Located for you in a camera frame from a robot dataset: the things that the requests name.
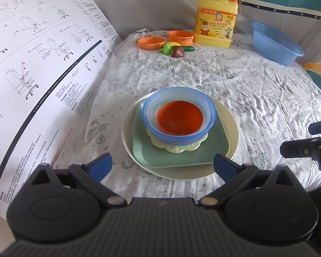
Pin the green toy cucumber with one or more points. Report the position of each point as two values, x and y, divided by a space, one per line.
189 48

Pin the blue plastic basin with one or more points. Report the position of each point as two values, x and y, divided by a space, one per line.
275 48

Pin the yellow detergent bottle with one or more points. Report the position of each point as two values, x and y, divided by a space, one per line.
214 26

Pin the grey teal star-trimmed bedding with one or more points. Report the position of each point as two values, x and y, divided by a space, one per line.
155 10

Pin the green square plate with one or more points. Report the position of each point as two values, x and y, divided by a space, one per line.
216 150

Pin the blue transparent bowl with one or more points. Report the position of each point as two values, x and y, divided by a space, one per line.
176 139

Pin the orange toy pot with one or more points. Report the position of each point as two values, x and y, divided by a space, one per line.
180 39

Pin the yellow toy banana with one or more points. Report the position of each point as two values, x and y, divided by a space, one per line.
174 43

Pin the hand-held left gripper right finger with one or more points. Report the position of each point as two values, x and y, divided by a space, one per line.
224 166

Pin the light green toy vegetable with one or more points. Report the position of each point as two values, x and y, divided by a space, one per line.
167 49

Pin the small orange bowl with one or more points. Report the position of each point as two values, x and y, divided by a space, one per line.
179 117

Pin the teal yellow striped cloth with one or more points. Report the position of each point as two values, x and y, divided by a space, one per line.
318 75

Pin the orange toy pan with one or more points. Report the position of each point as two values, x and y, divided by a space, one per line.
151 43

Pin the cream round plate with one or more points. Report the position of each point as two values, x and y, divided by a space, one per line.
128 139

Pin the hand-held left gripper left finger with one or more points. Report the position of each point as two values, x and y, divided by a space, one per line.
101 166

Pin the white cat-print cloth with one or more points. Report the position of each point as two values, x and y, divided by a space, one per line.
256 99

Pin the yellow scalloped plate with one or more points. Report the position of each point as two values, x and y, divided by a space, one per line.
171 148

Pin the clear white bowl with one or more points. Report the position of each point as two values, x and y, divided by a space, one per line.
152 112

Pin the white instruction sheet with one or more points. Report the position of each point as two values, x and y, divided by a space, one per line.
42 72

